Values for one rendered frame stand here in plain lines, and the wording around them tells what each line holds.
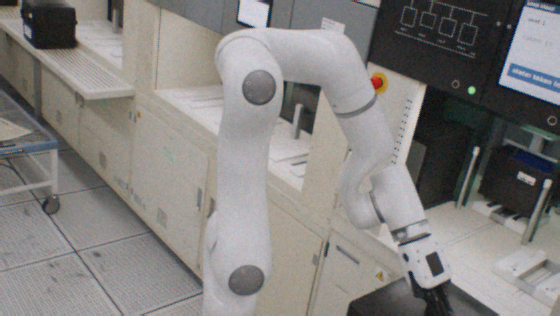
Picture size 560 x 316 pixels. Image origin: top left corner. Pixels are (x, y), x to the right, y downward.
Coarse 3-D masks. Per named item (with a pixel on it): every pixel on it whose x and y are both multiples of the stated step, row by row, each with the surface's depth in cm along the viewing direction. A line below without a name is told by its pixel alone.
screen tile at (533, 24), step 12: (528, 24) 129; (540, 24) 127; (552, 24) 125; (552, 36) 126; (516, 48) 133; (528, 48) 130; (540, 48) 128; (528, 60) 131; (540, 60) 129; (552, 60) 127
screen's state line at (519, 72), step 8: (512, 64) 134; (512, 72) 134; (520, 72) 133; (528, 72) 131; (536, 72) 130; (520, 80) 133; (528, 80) 132; (536, 80) 130; (544, 80) 129; (552, 80) 127; (552, 88) 128
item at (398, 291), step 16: (384, 288) 121; (400, 288) 122; (448, 288) 125; (352, 304) 115; (368, 304) 115; (384, 304) 116; (400, 304) 117; (416, 304) 118; (464, 304) 121; (480, 304) 122
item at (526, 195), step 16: (512, 144) 201; (496, 160) 197; (512, 160) 192; (496, 176) 198; (512, 176) 193; (528, 176) 188; (544, 176) 184; (480, 192) 203; (496, 192) 199; (512, 192) 194; (528, 192) 189; (512, 208) 195; (528, 208) 190
